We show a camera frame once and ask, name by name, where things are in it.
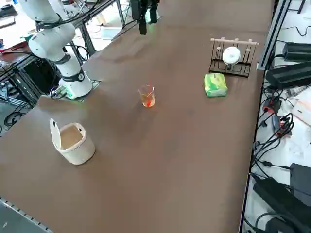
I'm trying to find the clear measuring cup orange liquid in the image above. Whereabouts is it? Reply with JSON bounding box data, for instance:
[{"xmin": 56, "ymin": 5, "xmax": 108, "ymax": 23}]
[{"xmin": 138, "ymin": 84, "xmax": 156, "ymax": 108}]

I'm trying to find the white cup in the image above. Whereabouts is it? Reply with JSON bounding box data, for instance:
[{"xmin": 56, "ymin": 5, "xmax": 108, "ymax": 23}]
[{"xmin": 222, "ymin": 46, "xmax": 241, "ymax": 66}]

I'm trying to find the green tissue pack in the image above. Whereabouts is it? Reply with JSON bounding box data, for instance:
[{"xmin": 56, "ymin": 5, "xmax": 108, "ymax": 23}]
[{"xmin": 203, "ymin": 73, "xmax": 229, "ymax": 98}]

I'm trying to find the beige bin with flip lid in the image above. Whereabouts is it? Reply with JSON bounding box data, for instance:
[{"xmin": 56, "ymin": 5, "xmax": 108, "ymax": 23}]
[{"xmin": 50, "ymin": 118, "xmax": 96, "ymax": 166}]

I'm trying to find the black power adapter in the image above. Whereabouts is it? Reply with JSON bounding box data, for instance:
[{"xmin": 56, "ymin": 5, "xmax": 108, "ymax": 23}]
[
  {"xmin": 252, "ymin": 177, "xmax": 311, "ymax": 233},
  {"xmin": 290, "ymin": 163, "xmax": 311, "ymax": 198},
  {"xmin": 265, "ymin": 62, "xmax": 311, "ymax": 89},
  {"xmin": 281, "ymin": 41, "xmax": 311, "ymax": 62}
]

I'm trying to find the black orange connector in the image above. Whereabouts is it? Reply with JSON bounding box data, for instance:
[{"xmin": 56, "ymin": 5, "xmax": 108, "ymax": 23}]
[{"xmin": 263, "ymin": 97, "xmax": 282, "ymax": 114}]

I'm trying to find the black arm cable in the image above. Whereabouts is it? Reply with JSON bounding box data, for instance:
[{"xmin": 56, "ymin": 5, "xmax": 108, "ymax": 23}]
[{"xmin": 35, "ymin": 0, "xmax": 117, "ymax": 31}]

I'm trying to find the aluminium frame post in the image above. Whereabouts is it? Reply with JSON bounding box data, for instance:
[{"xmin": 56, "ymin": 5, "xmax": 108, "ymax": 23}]
[{"xmin": 257, "ymin": 0, "xmax": 292, "ymax": 71}]

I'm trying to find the black cable with ferrite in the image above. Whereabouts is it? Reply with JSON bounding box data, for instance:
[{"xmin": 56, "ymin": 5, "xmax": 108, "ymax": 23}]
[{"xmin": 250, "ymin": 155, "xmax": 292, "ymax": 170}]

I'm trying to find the aluminium table edge rail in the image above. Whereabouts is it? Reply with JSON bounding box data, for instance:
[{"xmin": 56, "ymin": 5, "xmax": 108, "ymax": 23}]
[{"xmin": 0, "ymin": 195, "xmax": 54, "ymax": 233}]

